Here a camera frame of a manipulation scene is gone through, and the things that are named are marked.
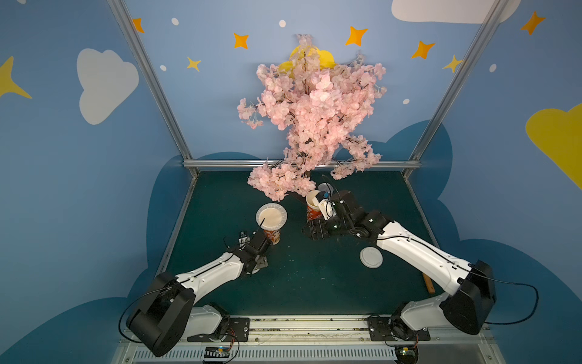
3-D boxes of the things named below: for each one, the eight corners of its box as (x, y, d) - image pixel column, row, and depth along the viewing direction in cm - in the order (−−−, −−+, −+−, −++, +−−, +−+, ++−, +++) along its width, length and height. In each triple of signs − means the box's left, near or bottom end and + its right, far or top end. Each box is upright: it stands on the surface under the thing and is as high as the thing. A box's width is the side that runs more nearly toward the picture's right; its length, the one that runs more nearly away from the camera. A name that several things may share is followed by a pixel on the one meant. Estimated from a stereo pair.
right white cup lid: (361, 268, 91) (363, 264, 88) (358, 250, 96) (359, 246, 93) (382, 268, 91) (384, 265, 89) (377, 250, 96) (380, 246, 94)
